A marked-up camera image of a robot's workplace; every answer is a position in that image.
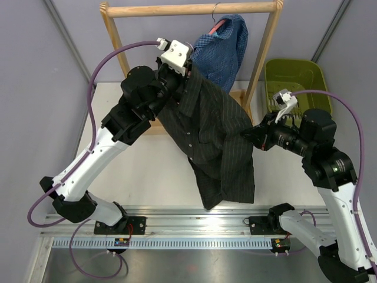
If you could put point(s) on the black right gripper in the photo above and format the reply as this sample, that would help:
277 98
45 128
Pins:
264 140

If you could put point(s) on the black pinstriped shirt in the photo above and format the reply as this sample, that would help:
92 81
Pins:
205 123

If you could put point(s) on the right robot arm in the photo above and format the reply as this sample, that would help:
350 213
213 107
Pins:
341 258

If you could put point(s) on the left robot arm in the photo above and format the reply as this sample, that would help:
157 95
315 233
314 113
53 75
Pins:
145 93

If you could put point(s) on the blue checkered shirt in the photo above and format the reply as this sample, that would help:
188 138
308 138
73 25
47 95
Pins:
219 57

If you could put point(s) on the pink hanger of blue shirt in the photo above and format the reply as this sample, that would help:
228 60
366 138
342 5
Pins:
217 24

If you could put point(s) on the green plastic basket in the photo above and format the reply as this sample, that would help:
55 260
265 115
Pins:
295 75

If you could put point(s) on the wooden clothes rack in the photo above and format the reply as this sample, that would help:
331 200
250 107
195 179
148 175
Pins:
273 8

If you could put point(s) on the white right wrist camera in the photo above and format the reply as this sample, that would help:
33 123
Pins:
285 101

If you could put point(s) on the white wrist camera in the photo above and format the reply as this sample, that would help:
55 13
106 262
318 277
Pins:
175 54
285 101

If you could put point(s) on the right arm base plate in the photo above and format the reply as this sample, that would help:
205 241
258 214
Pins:
265 225

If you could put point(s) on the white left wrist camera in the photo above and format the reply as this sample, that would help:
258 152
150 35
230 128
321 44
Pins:
175 54

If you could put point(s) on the aluminium mounting rail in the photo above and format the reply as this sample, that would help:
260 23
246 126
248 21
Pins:
193 222

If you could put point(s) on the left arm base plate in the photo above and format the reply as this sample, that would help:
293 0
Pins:
135 225

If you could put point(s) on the slotted grey cable duct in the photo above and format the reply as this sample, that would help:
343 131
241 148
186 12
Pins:
164 243

